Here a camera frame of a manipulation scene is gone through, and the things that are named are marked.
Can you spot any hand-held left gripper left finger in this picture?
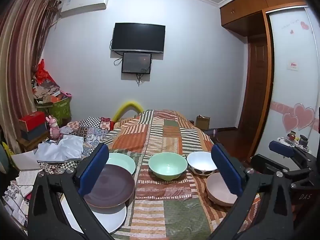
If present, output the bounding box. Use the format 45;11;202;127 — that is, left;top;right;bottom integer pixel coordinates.
27;143;118;240

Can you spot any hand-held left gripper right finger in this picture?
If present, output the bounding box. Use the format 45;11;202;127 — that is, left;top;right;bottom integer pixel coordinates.
207;143;294;240

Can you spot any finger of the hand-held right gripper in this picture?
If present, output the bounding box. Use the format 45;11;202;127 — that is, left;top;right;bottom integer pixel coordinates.
269;140;316;167
251;153;313;180

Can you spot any pink bowl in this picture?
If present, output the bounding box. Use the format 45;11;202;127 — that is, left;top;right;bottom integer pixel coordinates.
206;172;238;207

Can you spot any white dotted bowl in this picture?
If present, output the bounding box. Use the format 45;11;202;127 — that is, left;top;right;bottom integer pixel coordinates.
187;151;218;176

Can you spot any brown plate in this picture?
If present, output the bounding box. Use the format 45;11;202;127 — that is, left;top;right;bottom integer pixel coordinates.
84;164;136;208

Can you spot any light green plate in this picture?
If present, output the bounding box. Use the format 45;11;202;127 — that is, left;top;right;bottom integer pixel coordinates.
105;152;137;176

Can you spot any white plate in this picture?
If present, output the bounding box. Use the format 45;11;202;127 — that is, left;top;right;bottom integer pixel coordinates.
61;195;127;235

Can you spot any green bowl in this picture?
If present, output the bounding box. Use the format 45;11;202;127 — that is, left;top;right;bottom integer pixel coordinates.
148;152;188;180

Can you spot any white cloth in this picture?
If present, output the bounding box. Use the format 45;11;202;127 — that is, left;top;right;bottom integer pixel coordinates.
34;135;85;163

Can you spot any checkered quilt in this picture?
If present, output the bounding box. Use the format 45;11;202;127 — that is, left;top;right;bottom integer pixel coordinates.
37;116;118;175

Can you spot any cardboard box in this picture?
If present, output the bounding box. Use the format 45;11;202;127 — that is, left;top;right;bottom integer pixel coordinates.
195;115;211;130

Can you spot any pink rabbit toy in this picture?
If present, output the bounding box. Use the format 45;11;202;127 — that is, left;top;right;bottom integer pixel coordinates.
45;115;62;139

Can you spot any white sliding wardrobe door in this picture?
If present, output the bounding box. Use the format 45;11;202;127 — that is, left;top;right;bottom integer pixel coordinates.
252;6;320;160

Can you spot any brown wooden door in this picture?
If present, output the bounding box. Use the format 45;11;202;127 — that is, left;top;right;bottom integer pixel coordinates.
237;36;269;155

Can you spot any open notebook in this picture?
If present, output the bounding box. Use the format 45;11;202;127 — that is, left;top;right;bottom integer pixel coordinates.
16;170;42;187

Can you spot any patchwork bedspread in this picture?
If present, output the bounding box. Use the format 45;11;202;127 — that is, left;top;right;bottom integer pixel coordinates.
100;109;263;240

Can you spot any green storage box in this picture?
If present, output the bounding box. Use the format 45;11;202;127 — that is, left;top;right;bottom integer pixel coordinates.
47;97;72;120

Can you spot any wooden side table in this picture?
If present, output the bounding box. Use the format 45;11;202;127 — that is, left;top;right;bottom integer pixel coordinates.
16;135;50;153

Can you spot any dark grey box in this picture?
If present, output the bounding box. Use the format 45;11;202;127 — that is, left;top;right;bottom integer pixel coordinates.
20;127;49;141

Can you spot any yellow pool noodle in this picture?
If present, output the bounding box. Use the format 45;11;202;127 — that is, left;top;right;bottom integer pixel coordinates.
112;101;145;123

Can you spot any red box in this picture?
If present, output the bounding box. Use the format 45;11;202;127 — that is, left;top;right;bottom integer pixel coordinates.
19;112;47;131

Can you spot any pile of printed papers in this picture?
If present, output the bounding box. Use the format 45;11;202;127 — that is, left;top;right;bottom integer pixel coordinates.
0;180;33;230

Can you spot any pile of paper bags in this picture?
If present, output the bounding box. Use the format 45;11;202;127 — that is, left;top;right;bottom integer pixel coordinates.
31;77;62;105

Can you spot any red plastic bag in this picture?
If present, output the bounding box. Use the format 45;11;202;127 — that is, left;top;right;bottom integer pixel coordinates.
35;59;57;85

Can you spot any small black monitor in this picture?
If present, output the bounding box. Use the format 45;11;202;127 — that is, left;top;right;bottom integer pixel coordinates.
121;52;152;74

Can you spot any striped curtain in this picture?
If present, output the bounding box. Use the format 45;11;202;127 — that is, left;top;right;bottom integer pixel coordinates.
0;0;62;155

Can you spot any wooden overhead cabinet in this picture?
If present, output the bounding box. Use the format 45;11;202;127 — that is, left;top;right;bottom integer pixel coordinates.
220;0;309;34

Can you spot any white air conditioner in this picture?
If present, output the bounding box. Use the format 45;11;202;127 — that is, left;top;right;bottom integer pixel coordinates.
59;0;110;18

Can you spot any black wall television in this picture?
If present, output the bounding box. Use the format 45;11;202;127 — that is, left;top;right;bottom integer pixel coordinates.
111;22;166;54

